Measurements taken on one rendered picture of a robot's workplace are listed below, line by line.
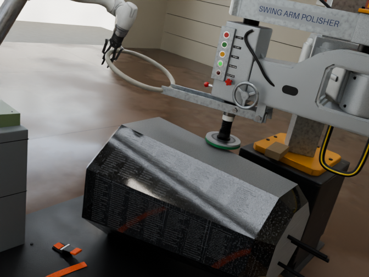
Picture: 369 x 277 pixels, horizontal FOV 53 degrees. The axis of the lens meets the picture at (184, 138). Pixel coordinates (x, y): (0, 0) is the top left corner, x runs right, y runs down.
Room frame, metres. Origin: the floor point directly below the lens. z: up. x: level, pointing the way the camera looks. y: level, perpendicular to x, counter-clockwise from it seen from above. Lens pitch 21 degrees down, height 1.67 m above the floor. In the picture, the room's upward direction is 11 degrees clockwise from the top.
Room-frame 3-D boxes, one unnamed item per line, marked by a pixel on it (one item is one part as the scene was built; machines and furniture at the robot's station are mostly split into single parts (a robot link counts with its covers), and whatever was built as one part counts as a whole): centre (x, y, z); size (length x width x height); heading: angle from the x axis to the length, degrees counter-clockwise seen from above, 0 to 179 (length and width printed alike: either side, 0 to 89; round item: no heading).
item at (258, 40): (2.10, -0.30, 1.34); 0.36 x 0.22 x 0.45; 64
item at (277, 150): (2.32, -0.62, 0.81); 0.20 x 0.10 x 0.05; 152
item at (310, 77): (1.95, -0.58, 1.32); 0.74 x 0.23 x 0.49; 64
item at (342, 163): (2.50, -0.81, 0.37); 0.66 x 0.66 x 0.74; 54
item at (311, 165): (2.50, -0.81, 0.76); 0.49 x 0.49 x 0.05; 54
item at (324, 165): (1.85, -0.83, 1.07); 0.23 x 0.03 x 0.32; 64
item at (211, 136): (2.14, -0.23, 0.88); 0.21 x 0.21 x 0.01
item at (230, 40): (2.06, -0.12, 1.39); 0.08 x 0.03 x 0.28; 64
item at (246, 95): (1.98, -0.29, 1.22); 0.15 x 0.10 x 0.15; 64
